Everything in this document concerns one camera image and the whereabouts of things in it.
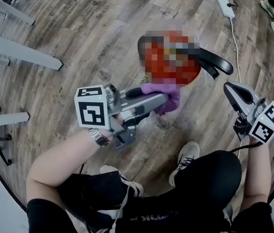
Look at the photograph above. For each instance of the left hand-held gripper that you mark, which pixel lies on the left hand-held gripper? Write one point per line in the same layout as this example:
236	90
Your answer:
90	108

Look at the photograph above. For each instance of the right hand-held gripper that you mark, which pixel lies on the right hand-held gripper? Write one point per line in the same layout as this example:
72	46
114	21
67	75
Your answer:
265	122

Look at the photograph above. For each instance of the purple cloth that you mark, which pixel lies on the purple cloth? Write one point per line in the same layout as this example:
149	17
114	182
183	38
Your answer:
168	98

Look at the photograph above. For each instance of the red fire extinguisher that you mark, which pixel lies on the red fire extinguisher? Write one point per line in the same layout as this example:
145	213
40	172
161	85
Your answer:
171	62

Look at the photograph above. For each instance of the person's left forearm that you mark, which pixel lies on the person's left forearm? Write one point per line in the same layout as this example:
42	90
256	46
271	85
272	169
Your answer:
61	159

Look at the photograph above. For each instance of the person's right forearm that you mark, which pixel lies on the person's right forearm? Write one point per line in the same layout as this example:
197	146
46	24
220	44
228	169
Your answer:
257	173

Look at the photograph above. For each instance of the person's left hand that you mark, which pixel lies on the person's left hand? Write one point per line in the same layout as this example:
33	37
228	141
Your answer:
118	120

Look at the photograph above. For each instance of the silver wristwatch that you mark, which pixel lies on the silver wristwatch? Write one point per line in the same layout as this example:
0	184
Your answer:
100	137

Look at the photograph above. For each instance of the person's right shoe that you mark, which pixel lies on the person's right shoe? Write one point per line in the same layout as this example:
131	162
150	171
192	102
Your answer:
188	154

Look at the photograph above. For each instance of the person's shoe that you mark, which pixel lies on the person's shoe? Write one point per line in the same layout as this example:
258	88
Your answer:
117	176
188	154

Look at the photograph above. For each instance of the person's left shoe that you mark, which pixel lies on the person's left shoe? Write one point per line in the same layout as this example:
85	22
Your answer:
117	176

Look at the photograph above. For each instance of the person's right leg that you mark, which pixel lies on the person's right leg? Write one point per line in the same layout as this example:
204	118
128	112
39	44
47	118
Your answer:
212	178

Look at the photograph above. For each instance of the person's leg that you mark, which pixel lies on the person's leg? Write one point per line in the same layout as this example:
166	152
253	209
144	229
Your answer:
212	178
90	198

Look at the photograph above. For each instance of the white power strip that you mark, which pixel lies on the white power strip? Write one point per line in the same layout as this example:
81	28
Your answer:
224	5

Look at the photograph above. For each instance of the person's left leg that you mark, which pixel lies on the person's left leg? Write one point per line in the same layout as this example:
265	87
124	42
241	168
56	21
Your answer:
90	198

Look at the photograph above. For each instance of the person's black shirt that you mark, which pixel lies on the person's black shirt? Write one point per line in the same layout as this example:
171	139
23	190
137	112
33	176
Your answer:
47	217

